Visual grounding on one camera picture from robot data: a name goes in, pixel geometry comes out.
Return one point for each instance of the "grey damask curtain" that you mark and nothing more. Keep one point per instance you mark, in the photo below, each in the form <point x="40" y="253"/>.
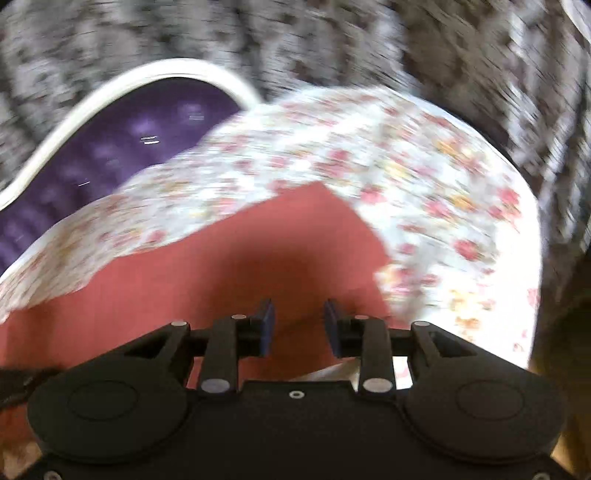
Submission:
<point x="369" y="41"/>

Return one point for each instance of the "floral bed sheet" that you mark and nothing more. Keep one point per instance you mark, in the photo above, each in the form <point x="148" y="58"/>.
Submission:
<point x="415" y="184"/>

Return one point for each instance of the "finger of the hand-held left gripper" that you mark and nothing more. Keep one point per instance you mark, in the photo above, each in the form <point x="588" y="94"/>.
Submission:
<point x="18" y="381"/>

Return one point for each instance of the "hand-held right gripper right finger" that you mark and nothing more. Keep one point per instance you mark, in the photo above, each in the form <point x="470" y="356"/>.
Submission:
<point x="331" y="325"/>

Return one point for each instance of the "purple tufted headboard white frame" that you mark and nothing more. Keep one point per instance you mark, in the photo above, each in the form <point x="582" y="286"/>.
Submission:
<point x="138" y="138"/>

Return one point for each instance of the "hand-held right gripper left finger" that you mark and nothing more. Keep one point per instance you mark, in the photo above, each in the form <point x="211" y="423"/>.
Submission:
<point x="267" y="325"/>

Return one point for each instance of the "terracotta red pants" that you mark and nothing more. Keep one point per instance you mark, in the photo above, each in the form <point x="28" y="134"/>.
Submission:
<point x="231" y="277"/>

